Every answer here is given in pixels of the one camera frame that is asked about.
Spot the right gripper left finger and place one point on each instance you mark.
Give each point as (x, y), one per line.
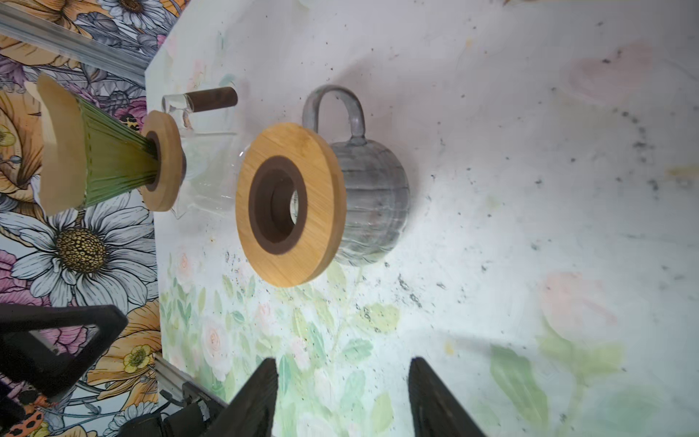
(251, 412)

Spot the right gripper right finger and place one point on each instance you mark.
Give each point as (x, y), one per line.
(435, 411)

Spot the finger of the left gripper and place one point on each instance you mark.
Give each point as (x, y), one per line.
(27, 355)

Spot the green glass dripper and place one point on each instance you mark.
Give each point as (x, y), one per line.
(118, 159)

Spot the grey ribbed glass pitcher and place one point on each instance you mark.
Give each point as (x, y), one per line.
(377, 186)

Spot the clear glass carafe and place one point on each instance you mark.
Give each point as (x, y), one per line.
(210, 157)

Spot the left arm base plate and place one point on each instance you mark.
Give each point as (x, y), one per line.
(168, 420)

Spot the aluminium front rail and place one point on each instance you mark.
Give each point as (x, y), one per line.
(181, 389)

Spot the left corner frame post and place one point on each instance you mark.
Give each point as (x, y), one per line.
(42, 34)

